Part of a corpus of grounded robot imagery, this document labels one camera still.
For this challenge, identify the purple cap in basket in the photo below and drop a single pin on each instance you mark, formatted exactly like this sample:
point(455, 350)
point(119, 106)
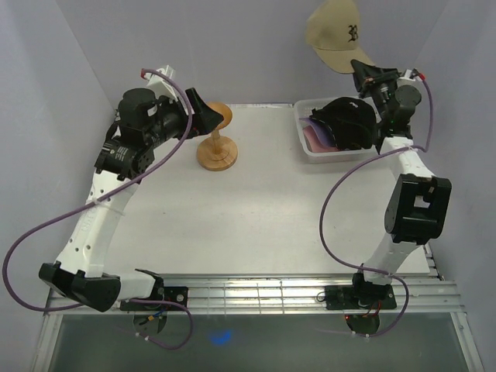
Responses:
point(324, 137)

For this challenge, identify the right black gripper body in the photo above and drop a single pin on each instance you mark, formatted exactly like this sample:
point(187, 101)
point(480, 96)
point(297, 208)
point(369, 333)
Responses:
point(384, 90)

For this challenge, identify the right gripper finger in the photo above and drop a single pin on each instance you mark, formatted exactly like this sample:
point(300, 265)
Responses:
point(366, 87)
point(362, 71)

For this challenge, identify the beige baseball cap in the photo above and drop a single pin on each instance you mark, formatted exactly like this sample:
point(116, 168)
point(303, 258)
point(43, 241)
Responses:
point(333, 32)

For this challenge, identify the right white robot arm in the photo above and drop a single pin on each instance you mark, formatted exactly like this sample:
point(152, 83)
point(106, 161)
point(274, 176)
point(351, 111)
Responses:
point(418, 205)

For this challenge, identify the wooden hat stand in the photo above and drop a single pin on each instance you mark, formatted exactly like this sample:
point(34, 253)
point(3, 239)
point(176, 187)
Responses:
point(218, 153)

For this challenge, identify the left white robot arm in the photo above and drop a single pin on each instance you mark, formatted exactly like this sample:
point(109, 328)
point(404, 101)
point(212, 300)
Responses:
point(78, 272)

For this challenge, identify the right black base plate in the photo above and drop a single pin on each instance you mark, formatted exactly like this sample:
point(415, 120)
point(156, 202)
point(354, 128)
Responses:
point(347, 297)

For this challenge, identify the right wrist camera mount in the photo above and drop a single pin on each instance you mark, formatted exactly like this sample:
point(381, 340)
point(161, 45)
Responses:
point(410, 77)

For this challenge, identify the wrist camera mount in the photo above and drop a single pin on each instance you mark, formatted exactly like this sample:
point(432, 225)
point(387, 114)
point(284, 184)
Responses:
point(410, 77)
point(159, 86)

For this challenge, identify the white plastic basket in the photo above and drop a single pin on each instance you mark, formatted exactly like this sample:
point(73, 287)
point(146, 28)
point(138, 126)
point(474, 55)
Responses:
point(303, 108)

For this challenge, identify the aluminium rail frame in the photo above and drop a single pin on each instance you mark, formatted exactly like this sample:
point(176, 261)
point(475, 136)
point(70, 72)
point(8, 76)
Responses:
point(266, 324)

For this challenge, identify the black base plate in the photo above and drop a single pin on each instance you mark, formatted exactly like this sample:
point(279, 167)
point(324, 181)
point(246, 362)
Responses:
point(347, 297)
point(175, 294)

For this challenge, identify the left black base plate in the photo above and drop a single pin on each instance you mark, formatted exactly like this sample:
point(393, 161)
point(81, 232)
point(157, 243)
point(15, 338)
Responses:
point(175, 294)

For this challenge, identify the black NY baseball cap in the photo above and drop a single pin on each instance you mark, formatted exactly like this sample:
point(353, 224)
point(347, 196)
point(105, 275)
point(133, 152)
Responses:
point(349, 121)

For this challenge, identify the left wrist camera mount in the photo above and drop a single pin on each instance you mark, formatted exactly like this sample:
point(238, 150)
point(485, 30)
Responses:
point(159, 86)

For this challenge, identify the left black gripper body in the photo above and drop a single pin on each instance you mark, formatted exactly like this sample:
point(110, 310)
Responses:
point(173, 122)

